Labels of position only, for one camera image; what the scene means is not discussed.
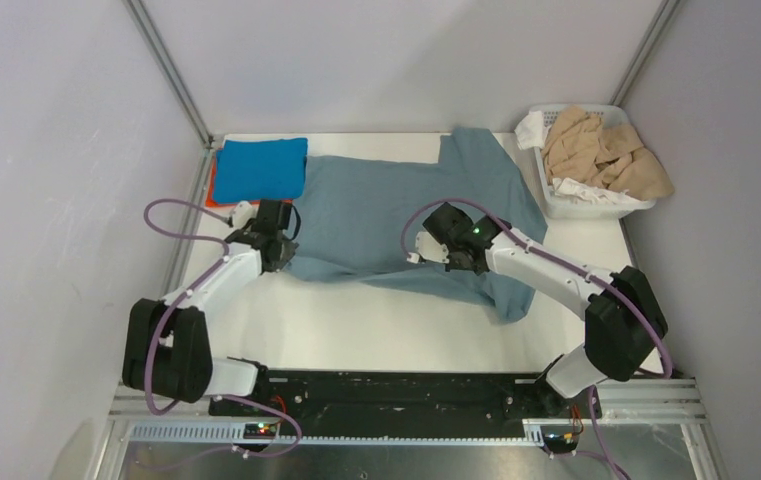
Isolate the grey-blue t-shirt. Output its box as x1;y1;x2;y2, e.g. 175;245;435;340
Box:
287;128;547;323

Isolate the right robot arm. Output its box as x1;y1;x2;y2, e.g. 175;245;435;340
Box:
407;200;672;418

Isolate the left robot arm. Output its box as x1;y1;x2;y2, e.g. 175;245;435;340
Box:
121;199;302;416

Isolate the folded blue t-shirt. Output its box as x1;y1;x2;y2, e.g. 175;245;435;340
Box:
213;137;309;204

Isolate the folded orange t-shirt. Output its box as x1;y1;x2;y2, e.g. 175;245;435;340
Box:
204;173;293;209

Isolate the white laundry basket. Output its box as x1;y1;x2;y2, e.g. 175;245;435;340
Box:
530;103;657;220

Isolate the beige crumpled t-shirt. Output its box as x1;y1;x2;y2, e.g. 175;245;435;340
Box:
541;105;675;201

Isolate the left controller board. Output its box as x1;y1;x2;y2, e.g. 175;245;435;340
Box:
242;422;279;440

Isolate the controller board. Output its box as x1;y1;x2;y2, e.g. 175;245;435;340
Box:
242;422;279;440
542;432;581;456

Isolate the right controller board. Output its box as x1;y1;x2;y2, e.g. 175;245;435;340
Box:
542;432;581;456

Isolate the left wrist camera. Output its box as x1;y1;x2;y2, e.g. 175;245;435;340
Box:
227;201;257;230

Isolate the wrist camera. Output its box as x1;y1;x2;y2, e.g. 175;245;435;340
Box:
227;201;257;230
407;230;450;265

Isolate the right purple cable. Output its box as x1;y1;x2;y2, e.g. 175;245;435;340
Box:
399;197;675;480

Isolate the purple cable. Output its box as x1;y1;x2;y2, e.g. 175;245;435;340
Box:
399;197;675;480
143;198;303;462

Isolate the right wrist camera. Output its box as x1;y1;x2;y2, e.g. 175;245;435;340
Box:
407;230;450;265

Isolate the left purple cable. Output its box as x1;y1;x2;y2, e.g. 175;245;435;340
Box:
143;198;303;462

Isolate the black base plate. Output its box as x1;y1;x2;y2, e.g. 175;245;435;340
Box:
208;370;583;440

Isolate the aluminium frame rail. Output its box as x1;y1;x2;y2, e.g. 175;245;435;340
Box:
109;379;706;446

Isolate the left corner aluminium post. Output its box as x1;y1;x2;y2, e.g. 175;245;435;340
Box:
123;0;213;148

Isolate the corner aluminium post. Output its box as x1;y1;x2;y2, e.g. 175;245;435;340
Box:
610;0;684;106
123;0;213;148

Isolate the right corner aluminium post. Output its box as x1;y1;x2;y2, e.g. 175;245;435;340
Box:
610;0;684;106

